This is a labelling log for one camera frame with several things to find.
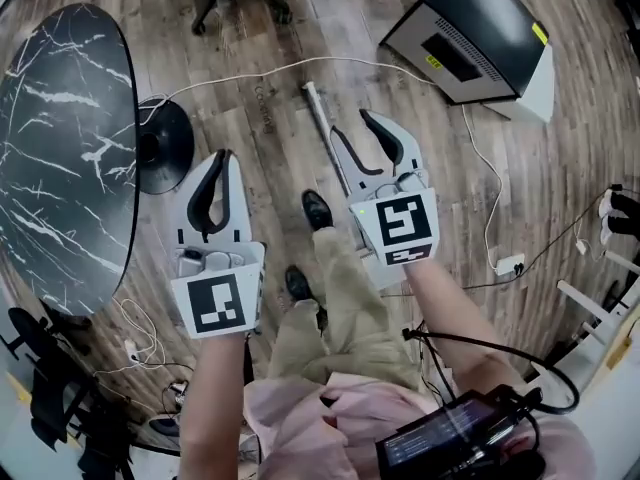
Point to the person's right forearm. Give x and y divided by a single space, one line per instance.
450 318

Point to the person's black shoe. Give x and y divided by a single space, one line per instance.
299 283
317 210

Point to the person's pink shirt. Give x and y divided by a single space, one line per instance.
310 428

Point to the white power strip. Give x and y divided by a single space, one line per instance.
133 353
510 263

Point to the person's right black shoe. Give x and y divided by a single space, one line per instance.
317 210

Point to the black screen device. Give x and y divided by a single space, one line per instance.
435 433

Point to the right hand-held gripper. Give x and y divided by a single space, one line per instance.
405 223

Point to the black cube cabinet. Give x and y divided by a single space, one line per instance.
480 8

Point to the person's left black shoe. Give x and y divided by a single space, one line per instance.
299 283

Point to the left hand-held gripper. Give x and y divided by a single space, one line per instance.
215 303

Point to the person's left forearm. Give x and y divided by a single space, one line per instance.
215 403

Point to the black marble oval table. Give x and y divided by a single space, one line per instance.
60 168

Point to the white desk with wooden top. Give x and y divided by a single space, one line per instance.
585 298

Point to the person's khaki trousers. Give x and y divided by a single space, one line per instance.
350 308

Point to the small white cabinet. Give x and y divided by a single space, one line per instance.
540 93

